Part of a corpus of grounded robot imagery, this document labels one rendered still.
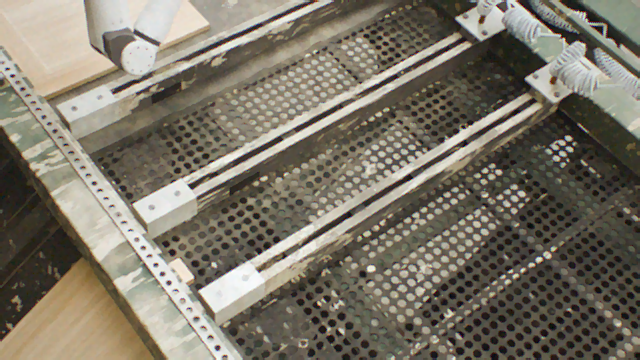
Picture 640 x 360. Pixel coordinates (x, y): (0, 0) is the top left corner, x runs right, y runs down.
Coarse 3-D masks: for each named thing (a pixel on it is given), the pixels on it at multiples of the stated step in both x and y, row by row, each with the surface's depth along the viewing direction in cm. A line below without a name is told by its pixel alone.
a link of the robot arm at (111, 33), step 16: (96, 0) 170; (112, 0) 171; (96, 16) 172; (112, 16) 173; (128, 16) 176; (96, 32) 174; (112, 32) 174; (128, 32) 176; (96, 48) 181; (112, 48) 174; (128, 48) 176; (144, 48) 178; (128, 64) 177; (144, 64) 180
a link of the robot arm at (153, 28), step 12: (156, 0) 181; (168, 0) 181; (180, 0) 182; (144, 12) 181; (156, 12) 181; (168, 12) 181; (144, 24) 181; (156, 24) 181; (168, 24) 183; (144, 36) 181; (156, 36) 182; (156, 48) 183
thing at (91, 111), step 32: (320, 0) 225; (352, 0) 231; (224, 32) 213; (256, 32) 214; (288, 32) 222; (160, 64) 204; (192, 64) 205; (224, 64) 213; (96, 96) 196; (128, 96) 197; (160, 96) 205; (96, 128) 198
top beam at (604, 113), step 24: (456, 0) 233; (504, 48) 226; (528, 48) 219; (552, 48) 219; (528, 72) 223; (576, 96) 213; (600, 96) 210; (624, 96) 211; (576, 120) 217; (600, 120) 210; (624, 120) 206; (624, 144) 208
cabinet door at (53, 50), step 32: (0, 0) 218; (32, 0) 220; (64, 0) 221; (128, 0) 224; (0, 32) 212; (32, 32) 213; (64, 32) 215; (192, 32) 220; (32, 64) 207; (64, 64) 208; (96, 64) 209
